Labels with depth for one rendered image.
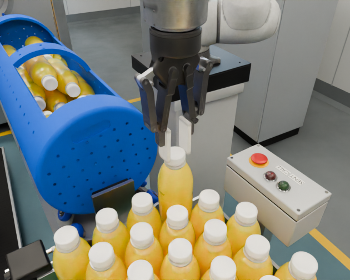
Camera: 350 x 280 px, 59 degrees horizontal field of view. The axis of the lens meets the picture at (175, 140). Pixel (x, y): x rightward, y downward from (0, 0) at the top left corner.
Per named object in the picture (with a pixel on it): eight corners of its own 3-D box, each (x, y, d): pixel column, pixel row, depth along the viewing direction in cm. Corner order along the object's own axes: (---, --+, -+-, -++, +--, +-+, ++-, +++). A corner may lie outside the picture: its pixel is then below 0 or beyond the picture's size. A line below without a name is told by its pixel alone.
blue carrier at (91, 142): (65, 69, 143) (40, 4, 125) (166, 178, 84) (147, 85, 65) (1, 92, 133) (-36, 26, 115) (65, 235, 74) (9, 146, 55)
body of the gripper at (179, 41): (184, 13, 49) (183, 69, 54) (136, 21, 45) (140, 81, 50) (215, 25, 44) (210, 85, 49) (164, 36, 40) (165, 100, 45)
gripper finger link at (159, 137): (165, 120, 51) (149, 126, 50) (165, 145, 54) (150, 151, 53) (160, 116, 52) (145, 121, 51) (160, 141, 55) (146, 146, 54)
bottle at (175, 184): (176, 205, 74) (176, 144, 63) (198, 223, 70) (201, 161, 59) (153, 221, 70) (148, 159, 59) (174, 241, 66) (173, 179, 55)
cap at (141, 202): (151, 198, 62) (151, 191, 61) (153, 213, 59) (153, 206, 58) (131, 200, 62) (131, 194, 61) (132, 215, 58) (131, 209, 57)
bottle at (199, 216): (193, 242, 75) (196, 186, 64) (221, 250, 73) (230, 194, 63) (184, 268, 70) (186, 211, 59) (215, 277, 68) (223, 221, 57)
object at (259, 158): (258, 154, 71) (259, 150, 71) (270, 163, 69) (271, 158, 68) (246, 159, 70) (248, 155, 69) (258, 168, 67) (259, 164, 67)
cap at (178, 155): (175, 151, 61) (175, 144, 60) (189, 161, 59) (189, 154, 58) (160, 160, 59) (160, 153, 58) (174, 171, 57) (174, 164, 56)
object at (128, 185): (133, 210, 80) (129, 174, 73) (138, 216, 79) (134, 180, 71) (96, 228, 76) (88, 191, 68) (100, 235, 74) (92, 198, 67)
